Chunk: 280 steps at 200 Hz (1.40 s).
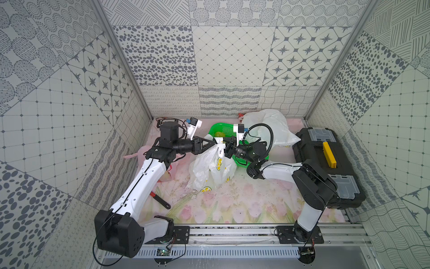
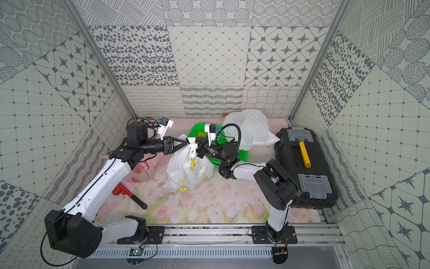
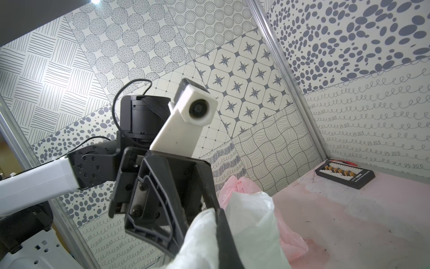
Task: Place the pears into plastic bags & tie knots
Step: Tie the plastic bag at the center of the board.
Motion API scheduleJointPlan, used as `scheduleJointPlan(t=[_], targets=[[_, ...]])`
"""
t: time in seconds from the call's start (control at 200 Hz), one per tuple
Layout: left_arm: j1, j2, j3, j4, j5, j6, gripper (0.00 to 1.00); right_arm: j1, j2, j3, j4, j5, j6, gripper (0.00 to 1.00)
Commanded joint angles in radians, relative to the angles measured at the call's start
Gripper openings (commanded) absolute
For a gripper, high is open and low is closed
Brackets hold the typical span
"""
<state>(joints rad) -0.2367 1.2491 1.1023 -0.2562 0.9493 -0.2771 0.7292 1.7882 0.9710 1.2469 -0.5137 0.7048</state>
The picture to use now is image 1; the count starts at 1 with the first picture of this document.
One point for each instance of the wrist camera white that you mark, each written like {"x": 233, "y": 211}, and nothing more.
{"x": 193, "y": 125}
{"x": 239, "y": 130}

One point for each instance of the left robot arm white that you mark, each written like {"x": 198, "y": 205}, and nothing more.
{"x": 117, "y": 229}

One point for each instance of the floral pink table mat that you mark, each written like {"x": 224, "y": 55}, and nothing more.
{"x": 240, "y": 200}

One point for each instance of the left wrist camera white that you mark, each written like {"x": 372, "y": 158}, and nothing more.
{"x": 193, "y": 125}

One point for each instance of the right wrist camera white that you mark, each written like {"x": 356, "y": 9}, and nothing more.
{"x": 239, "y": 130}

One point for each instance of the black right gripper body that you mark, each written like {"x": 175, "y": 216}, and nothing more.
{"x": 241, "y": 151}

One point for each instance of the green plastic basket tray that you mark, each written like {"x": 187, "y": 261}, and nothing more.
{"x": 225, "y": 129}

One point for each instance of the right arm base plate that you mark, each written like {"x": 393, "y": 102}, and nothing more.
{"x": 289, "y": 234}

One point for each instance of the white lemon-print plastic bag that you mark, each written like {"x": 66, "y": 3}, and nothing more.
{"x": 211, "y": 169}

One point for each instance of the aluminium mounting rail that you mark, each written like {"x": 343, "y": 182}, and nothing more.
{"x": 334, "y": 235}

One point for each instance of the plain white plastic bag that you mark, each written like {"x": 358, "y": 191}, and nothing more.
{"x": 282, "y": 136}

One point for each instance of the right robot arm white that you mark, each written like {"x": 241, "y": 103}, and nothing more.
{"x": 316, "y": 187}

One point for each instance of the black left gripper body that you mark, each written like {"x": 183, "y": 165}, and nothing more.
{"x": 196, "y": 145}

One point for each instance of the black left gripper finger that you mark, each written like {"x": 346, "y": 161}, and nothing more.
{"x": 208, "y": 141}
{"x": 206, "y": 147}

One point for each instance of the red black pipe wrench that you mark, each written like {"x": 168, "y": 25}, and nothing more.
{"x": 160, "y": 200}

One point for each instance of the black toolbox yellow handle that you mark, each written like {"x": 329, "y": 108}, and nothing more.
{"x": 322, "y": 146}

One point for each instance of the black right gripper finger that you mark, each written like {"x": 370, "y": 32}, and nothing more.
{"x": 229, "y": 153}
{"x": 230, "y": 142}

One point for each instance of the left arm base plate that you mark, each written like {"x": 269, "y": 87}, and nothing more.
{"x": 177, "y": 234}

